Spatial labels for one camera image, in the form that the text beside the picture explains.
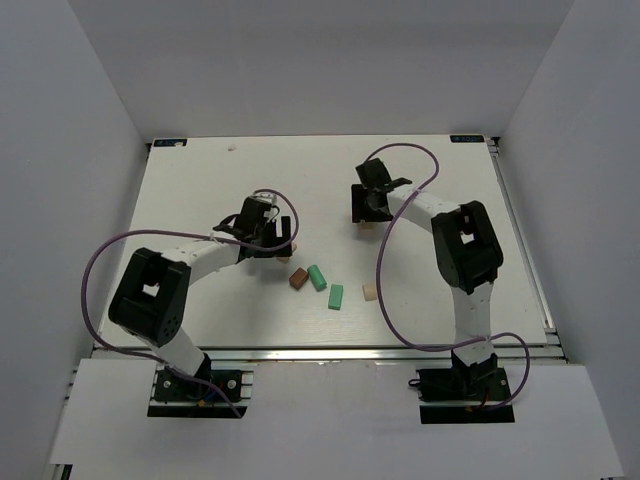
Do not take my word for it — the brown wood block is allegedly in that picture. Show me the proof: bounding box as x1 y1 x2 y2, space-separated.
289 268 309 290

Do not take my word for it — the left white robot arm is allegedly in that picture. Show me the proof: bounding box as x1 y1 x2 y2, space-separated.
108 189 300 384

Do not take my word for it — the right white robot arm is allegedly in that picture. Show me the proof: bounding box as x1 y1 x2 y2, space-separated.
352 158 504 372

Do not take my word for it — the green block upper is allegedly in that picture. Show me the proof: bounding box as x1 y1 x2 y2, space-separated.
307 265 327 291

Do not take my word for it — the green block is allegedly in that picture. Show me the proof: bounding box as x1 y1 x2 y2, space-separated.
307 265 327 291
328 284 344 311

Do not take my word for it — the small light wood block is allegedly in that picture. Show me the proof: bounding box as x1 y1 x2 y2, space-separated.
362 283 377 302

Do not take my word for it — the green block lower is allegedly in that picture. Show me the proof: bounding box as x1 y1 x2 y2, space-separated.
328 284 344 311

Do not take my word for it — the left blue corner label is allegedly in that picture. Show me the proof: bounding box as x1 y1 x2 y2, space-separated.
152 138 187 148

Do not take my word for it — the blue corner label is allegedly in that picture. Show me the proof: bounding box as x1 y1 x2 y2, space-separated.
449 134 485 143
152 138 187 148

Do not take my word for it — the right blue corner label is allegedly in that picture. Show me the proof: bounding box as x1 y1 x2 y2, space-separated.
449 134 485 143

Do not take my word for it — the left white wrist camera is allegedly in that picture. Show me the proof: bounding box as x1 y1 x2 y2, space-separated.
252 192 277 207

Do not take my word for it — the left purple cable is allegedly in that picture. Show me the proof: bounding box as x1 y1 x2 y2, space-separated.
81 188 300 419

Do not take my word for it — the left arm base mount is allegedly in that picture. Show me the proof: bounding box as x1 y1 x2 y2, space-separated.
147 368 254 419

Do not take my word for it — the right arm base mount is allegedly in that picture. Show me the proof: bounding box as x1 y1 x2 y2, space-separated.
407 368 515 425

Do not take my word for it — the aluminium frame rail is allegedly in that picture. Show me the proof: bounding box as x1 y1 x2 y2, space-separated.
486 137 568 363

